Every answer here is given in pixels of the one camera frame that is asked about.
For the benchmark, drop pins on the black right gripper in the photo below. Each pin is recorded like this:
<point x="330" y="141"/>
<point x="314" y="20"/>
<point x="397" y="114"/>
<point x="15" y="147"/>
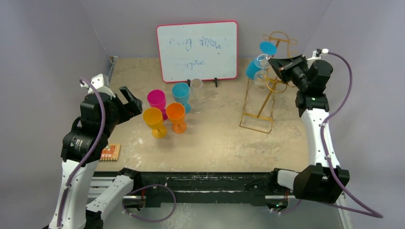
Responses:
<point x="291" y="67"/>

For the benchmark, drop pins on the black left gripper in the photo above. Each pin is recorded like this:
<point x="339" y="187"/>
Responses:
<point x="134" y="103"/>

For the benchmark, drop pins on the yellow wine glass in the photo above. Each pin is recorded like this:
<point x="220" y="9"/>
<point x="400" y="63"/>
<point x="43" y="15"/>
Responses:
<point x="154" y="120"/>

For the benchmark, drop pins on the pink wine glass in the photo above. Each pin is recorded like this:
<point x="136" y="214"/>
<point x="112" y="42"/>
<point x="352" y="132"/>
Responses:
<point x="157" y="99"/>

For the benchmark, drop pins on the clear wine glass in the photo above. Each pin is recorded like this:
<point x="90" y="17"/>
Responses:
<point x="196" y="95"/>
<point x="262" y="63"/>

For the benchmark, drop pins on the orange wine glass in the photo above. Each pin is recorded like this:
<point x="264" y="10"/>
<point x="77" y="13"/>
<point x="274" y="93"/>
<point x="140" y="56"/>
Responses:
<point x="176" y="115"/>

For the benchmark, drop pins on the light blue wine glass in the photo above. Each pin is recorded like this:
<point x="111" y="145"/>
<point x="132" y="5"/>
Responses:
<point x="181" y="94"/>

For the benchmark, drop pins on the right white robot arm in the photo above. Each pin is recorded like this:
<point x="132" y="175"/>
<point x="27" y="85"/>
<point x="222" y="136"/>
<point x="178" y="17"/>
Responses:
<point x="323" y="179"/>

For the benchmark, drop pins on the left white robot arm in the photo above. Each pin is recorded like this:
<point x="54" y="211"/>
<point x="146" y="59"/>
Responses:
<point x="81" y="152"/>

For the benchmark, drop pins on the rear blue wine glass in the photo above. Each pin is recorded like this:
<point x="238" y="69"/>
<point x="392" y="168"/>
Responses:
<point x="266" y="48"/>

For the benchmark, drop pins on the orange small circuit board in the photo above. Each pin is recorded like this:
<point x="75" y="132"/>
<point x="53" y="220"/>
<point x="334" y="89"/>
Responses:
<point x="110" y="153"/>

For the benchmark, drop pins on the red framed whiteboard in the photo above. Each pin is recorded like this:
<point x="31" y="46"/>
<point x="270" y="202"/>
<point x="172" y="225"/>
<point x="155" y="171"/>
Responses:
<point x="204" y="50"/>

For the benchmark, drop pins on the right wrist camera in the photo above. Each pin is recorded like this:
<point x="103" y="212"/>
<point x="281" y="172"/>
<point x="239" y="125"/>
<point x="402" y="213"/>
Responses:
<point x="317" y="54"/>

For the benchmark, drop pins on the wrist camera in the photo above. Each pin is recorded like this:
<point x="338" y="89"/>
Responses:
<point x="101" y="83"/>
<point x="317" y="54"/>

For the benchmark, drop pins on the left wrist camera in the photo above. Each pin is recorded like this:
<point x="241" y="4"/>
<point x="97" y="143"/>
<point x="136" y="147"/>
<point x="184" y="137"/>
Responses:
<point x="101" y="83"/>

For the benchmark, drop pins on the gold wire wine glass rack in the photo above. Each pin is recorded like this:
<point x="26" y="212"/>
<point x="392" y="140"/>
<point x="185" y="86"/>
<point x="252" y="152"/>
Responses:
<point x="260" y="97"/>

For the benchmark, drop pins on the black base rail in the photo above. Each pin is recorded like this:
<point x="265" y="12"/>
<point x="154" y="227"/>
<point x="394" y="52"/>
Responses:
<point x="254" y="188"/>

